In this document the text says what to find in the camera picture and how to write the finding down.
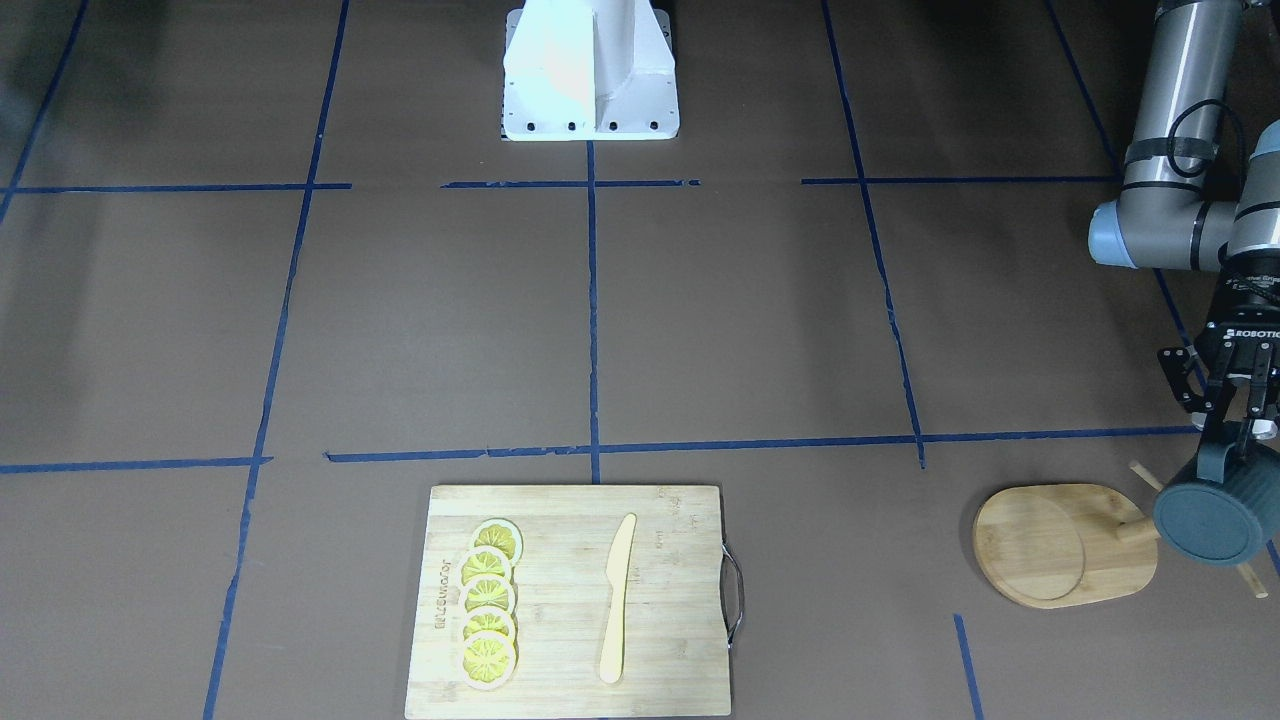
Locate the wooden cup storage rack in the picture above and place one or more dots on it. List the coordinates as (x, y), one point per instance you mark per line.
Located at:
(1069, 544)

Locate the yellow plastic knife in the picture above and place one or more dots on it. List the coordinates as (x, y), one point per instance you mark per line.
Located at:
(617, 571)

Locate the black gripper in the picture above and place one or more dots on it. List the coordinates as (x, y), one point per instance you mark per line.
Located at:
(1246, 318)

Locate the dark teal HOME mug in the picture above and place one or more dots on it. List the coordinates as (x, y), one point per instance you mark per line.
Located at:
(1222, 523)

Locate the bamboo cutting board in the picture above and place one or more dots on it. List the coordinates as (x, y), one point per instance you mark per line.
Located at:
(677, 641)

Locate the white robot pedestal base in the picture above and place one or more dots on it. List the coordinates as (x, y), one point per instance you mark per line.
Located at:
(590, 71)

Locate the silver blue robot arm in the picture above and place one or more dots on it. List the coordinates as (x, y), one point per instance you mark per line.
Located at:
(1163, 220)

